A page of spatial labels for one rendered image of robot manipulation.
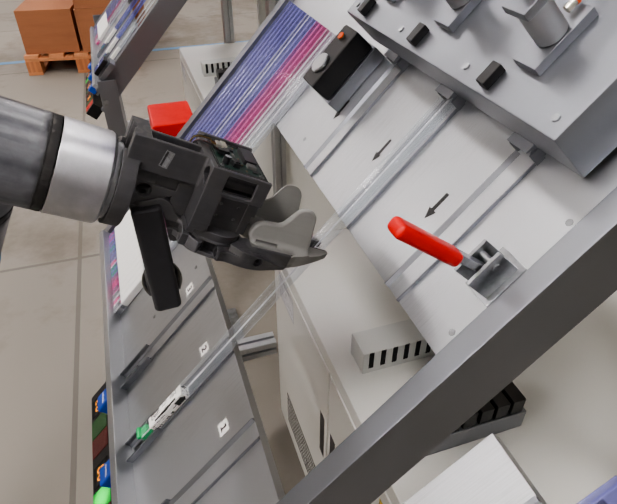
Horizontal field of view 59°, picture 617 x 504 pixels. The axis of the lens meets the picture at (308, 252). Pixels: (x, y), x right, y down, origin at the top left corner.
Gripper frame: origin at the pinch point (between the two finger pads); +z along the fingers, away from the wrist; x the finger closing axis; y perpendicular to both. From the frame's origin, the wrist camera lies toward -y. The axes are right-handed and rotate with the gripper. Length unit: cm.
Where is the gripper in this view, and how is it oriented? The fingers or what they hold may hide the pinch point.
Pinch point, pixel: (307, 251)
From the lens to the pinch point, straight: 54.2
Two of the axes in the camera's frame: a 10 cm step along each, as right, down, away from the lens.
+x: -3.2, -5.7, 7.6
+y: 4.5, -7.9, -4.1
